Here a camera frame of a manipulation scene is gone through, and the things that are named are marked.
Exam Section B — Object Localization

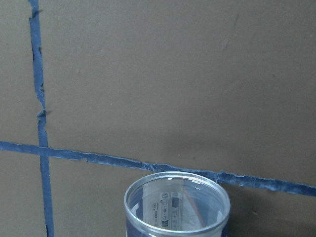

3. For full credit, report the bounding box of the clear tennis ball can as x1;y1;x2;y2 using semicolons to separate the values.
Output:
124;171;231;237

